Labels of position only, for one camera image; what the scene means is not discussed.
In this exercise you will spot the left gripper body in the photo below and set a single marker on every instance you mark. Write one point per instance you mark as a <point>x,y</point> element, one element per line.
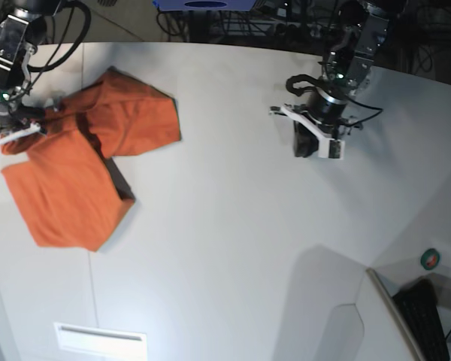
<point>321,112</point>

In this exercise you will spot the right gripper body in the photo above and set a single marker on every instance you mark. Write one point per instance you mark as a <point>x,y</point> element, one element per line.
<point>19,121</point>

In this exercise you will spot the orange t-shirt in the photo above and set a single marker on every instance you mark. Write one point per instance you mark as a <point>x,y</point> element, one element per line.
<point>64,190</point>

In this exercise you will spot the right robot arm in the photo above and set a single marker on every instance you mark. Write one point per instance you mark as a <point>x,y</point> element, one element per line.
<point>21,32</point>

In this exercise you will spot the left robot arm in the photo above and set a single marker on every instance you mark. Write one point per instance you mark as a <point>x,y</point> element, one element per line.
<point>361,29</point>

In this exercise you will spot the green tape roll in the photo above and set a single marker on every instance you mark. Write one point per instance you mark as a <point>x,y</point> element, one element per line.
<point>430,259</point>

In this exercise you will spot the blue box with oval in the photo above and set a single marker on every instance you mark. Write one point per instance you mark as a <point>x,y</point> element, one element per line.
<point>204,5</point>

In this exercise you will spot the black keyboard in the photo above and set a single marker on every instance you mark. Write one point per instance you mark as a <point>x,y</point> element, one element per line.
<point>418,306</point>

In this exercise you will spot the white table slot plate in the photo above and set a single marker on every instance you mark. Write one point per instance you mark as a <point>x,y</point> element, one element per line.
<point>101,342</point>

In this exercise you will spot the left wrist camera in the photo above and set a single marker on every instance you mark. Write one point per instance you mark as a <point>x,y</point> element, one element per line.
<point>331,148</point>

